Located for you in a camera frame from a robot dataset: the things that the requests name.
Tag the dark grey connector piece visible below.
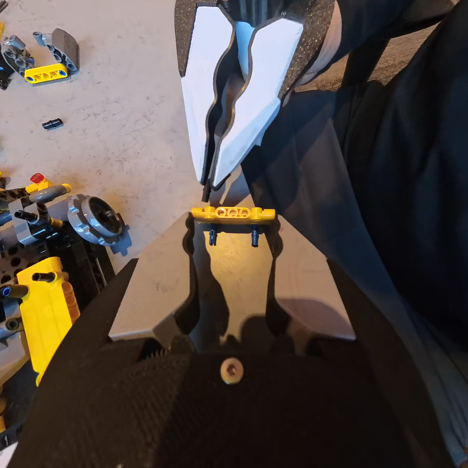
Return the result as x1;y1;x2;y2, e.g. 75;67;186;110
0;35;35;79

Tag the yellow brick panel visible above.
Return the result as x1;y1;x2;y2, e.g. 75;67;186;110
191;206;276;248

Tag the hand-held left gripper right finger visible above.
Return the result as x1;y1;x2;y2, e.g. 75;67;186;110
265;214;358;355

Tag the grey desk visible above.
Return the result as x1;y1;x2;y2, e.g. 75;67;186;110
0;0;282;353

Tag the grey curved brick piece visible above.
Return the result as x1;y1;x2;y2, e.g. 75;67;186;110
33;27;80;75

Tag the person's right forearm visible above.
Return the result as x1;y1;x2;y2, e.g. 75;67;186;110
311;0;468;85

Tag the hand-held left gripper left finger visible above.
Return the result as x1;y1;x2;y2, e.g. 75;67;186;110
108;213;202;350

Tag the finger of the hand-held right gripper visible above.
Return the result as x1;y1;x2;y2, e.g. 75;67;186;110
206;16;304;192
180;4;236;185

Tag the yellow brick toy vehicle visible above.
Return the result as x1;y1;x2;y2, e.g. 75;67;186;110
0;174;132;450

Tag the yellow short beam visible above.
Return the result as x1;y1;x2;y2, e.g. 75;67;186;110
24;63;69;85

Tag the person's dark jacket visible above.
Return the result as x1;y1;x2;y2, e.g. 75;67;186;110
329;37;468;348

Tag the person's leg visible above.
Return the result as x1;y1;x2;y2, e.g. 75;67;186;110
241;89;468;468

